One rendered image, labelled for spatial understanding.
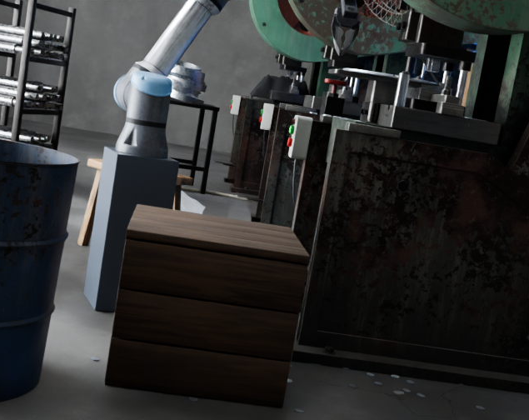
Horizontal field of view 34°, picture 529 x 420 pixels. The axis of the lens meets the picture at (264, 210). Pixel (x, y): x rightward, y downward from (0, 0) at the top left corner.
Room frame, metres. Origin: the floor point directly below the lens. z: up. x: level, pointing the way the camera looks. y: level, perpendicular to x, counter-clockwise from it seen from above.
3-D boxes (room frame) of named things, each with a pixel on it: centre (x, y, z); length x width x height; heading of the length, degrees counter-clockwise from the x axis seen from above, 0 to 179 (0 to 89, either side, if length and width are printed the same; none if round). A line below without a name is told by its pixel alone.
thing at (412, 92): (2.57, -0.42, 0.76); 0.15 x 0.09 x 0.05; 6
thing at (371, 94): (2.56, -0.25, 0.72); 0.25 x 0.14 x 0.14; 96
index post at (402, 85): (2.39, -0.31, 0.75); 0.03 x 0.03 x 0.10; 6
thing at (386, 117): (2.57, -0.42, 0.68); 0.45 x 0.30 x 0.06; 6
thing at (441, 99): (2.40, -0.44, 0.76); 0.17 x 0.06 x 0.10; 6
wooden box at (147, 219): (2.02, 0.10, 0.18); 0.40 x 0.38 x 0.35; 96
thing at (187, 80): (5.51, 0.63, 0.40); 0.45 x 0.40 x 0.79; 18
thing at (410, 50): (2.57, -0.43, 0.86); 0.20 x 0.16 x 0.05; 6
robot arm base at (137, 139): (2.49, 0.38, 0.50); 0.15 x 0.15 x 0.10
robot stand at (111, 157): (2.49, 0.38, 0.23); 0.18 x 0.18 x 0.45; 23
